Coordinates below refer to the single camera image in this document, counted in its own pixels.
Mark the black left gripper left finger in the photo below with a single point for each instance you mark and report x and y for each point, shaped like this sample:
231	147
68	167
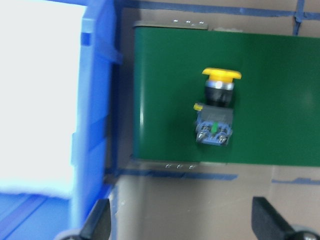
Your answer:
98	223

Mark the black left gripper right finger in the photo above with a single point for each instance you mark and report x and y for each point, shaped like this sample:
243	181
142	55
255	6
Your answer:
267	223

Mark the yellow push button switch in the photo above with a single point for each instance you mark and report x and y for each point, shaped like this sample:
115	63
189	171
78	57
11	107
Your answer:
214	120

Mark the blue bin left side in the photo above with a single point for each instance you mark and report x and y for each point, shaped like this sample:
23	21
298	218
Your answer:
34	216

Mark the green conveyor belt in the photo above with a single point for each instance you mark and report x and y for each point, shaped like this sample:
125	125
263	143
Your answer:
276	102

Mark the white foam pad left bin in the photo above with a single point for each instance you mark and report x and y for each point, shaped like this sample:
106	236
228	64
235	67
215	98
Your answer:
39	71

